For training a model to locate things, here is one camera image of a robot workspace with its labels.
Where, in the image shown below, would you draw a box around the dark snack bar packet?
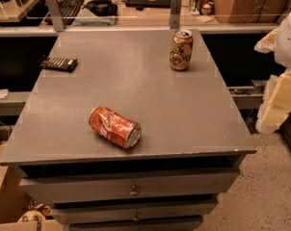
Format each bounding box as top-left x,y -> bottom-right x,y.
40,57 -> 77,72

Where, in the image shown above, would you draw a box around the left metal bracket post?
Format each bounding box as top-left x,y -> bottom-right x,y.
45,0 -> 66,32

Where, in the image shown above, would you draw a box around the metal bracket post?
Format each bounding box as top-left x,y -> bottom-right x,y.
45,0 -> 66,32
170,0 -> 182,29

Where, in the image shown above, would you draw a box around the bottom grey drawer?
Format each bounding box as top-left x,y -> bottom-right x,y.
69,216 -> 203,231

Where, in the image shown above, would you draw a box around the black headphones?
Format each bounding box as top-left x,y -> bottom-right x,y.
84,0 -> 118,16

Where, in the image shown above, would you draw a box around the top grey drawer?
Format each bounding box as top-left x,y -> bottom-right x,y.
20,167 -> 240,203

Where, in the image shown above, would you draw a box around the orange soda can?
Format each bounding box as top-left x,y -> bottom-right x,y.
170,29 -> 194,70

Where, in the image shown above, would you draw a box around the black laptop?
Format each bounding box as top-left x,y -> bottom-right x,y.
125,0 -> 171,9

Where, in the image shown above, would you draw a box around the red coke can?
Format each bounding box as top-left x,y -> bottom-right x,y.
89,107 -> 142,148

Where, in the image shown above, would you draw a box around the black keyboard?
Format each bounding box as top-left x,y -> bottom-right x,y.
44,0 -> 85,25

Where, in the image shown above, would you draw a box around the grey drawer cabinet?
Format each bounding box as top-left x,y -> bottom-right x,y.
0,30 -> 254,231

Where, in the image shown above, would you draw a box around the cans on back desk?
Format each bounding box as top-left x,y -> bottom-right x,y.
189,0 -> 214,15

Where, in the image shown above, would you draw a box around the grey drawer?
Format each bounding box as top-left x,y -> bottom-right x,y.
20,167 -> 240,203
51,196 -> 218,224
69,216 -> 203,231

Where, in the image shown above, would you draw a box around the cardboard box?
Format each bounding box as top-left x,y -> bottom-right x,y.
0,144 -> 65,231

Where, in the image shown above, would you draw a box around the right metal bracket post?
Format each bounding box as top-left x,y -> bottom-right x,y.
170,0 -> 182,29

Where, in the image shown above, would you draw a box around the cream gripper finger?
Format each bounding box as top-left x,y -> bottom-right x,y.
255,69 -> 291,134
254,29 -> 278,54

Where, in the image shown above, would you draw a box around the middle grey drawer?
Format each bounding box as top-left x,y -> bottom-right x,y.
51,196 -> 218,224

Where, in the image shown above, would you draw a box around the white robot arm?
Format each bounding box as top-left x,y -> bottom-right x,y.
254,12 -> 291,134

